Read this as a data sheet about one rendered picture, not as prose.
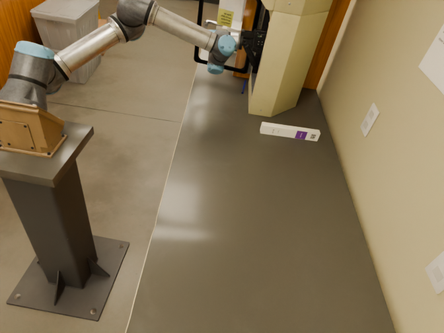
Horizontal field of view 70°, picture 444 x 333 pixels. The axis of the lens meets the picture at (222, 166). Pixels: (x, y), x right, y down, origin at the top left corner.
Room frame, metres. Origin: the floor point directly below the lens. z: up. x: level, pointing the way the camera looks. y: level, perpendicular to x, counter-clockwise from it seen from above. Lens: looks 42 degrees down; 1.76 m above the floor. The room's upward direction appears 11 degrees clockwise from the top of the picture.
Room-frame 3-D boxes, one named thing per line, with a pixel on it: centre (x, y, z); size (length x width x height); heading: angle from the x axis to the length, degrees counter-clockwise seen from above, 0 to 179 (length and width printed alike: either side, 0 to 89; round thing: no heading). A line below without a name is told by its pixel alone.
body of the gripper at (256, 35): (1.46, -0.03, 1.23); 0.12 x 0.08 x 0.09; 94
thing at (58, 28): (3.02, 1.73, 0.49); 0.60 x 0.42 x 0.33; 4
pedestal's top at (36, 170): (0.84, 0.71, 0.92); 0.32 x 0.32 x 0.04; 0
